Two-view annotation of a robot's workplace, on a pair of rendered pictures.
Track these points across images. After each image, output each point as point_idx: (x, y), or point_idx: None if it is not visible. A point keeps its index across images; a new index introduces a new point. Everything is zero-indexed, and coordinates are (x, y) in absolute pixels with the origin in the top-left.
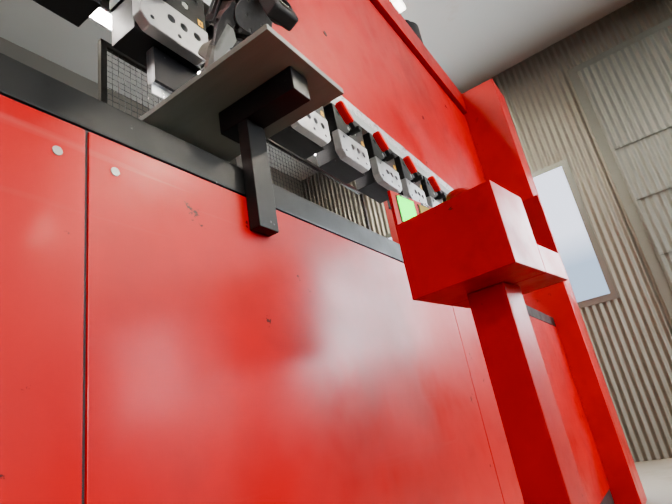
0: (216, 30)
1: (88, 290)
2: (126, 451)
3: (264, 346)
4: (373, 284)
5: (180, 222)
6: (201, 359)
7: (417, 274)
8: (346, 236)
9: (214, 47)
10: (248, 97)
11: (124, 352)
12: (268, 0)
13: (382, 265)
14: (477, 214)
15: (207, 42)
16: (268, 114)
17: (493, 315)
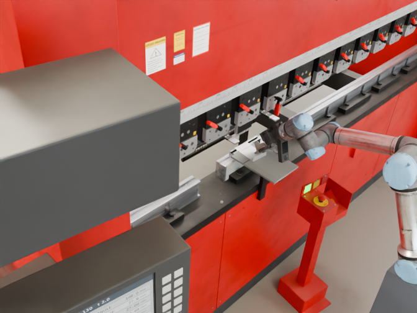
0: (261, 151)
1: (223, 238)
2: (226, 254)
3: (253, 222)
4: (295, 174)
5: (240, 213)
6: (239, 234)
7: (300, 210)
8: None
9: (259, 153)
10: None
11: (227, 243)
12: (280, 158)
13: (303, 163)
14: (318, 215)
15: (258, 143)
16: None
17: None
